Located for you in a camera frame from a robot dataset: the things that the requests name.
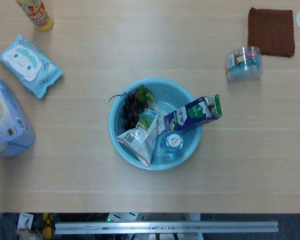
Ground dark purple grape bunch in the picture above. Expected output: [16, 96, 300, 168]
[108, 84, 157, 131]

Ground white green snack bag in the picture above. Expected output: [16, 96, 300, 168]
[116, 101, 167, 168]

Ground clear water bottle white cap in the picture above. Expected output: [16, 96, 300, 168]
[157, 130, 185, 158]

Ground purple green milk carton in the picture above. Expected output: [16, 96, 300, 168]
[163, 94, 223, 133]

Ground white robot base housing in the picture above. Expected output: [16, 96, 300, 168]
[106, 212, 202, 240]

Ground light blue plastic basin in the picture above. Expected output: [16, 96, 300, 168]
[107, 77, 204, 172]

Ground large blue tissue package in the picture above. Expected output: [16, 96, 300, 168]
[0, 73, 37, 158]

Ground white paper card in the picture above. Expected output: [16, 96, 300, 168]
[16, 212, 35, 232]

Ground blue wet wipes pack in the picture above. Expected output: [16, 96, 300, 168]
[0, 34, 64, 100]

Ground yellow cartoon print canister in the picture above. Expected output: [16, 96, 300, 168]
[15, 0, 54, 32]

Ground clear jar of clips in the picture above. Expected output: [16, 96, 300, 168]
[225, 45, 264, 83]

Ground brown folded cloth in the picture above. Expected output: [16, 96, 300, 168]
[247, 6, 296, 58]

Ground yellow black post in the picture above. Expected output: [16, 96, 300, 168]
[41, 212, 53, 240]

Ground aluminium profile rail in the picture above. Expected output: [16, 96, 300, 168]
[54, 220, 280, 235]

